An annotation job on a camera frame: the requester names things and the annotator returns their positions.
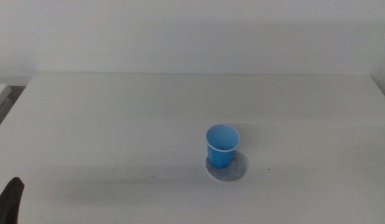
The round grey cup mat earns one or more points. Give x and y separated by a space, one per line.
236 171

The blue plastic cup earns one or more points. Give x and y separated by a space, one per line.
221 155

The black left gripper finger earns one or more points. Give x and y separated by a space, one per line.
8 202

